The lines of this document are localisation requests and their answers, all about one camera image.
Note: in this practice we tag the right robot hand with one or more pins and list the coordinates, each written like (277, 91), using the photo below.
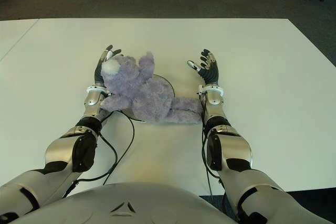
(210, 73)

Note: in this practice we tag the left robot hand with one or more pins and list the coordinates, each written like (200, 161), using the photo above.
(99, 73)

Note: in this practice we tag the purple plush doll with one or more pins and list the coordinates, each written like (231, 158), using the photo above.
(141, 93)

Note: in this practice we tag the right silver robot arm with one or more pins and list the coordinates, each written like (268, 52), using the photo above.
(231, 150)

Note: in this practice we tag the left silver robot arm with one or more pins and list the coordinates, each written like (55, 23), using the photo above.
(63, 148)

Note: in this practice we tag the white plate with black rim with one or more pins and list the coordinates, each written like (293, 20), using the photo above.
(168, 85)

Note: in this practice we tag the grey robot torso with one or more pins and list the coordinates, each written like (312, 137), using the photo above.
(126, 203)

